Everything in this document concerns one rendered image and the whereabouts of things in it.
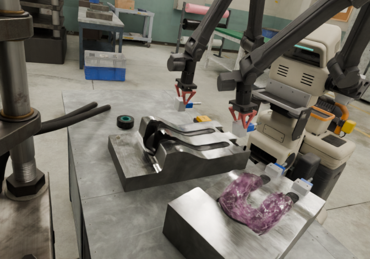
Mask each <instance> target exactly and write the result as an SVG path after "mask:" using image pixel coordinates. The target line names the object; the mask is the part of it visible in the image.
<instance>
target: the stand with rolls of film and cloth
mask: <svg viewBox="0 0 370 259"><path fill-rule="evenodd" d="M208 9H209V7H206V6H200V5H196V4H190V3H187V4H186V2H183V7H182V14H181V21H180V25H179V32H178V39H177V46H176V53H174V52H171V54H177V53H178V49H179V43H180V42H181V43H182V44H186V42H187V40H188V39H189V37H187V36H181V32H182V28H183V30H193V31H194V30H195V29H196V28H197V27H198V26H199V24H200V23H201V21H202V20H194V19H186V18H184V11H186V12H188V13H195V14H202V15H206V13H207V11H208ZM230 15H231V10H229V11H228V10H226V12H225V14H224V15H223V17H222V18H227V20H226V24H222V23H218V25H217V28H224V29H227V27H228V22H229V19H230ZM183 18H184V19H183ZM224 40H225V38H224V37H222V41H221V40H218V39H213V44H212V46H220V51H219V55H216V54H213V55H214V56H216V57H220V58H223V57H221V53H222V48H223V45H224Z"/></svg>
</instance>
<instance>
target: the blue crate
mask: <svg viewBox="0 0 370 259"><path fill-rule="evenodd" d="M84 73H85V79H86V80H110V81H125V75H126V69H125V68H112V67H95V66H86V65H85V59H84Z"/></svg>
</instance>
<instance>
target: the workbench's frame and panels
mask: <svg viewBox="0 0 370 259"><path fill-rule="evenodd" d="M62 100H63V96H62ZM63 106H64V102H63ZM64 112H65V108H64ZM65 114H66V112H65ZM67 143H68V174H69V199H70V201H71V202H72V207H73V215H74V223H75V231H76V236H77V244H78V252H79V259H91V256H90V250H89V244H88V238H87V234H86V228H85V221H84V216H83V209H82V206H81V199H80V193H79V187H78V181H77V175H76V171H75V165H74V159H73V153H72V147H71V143H70V136H69V131H68V127H67Z"/></svg>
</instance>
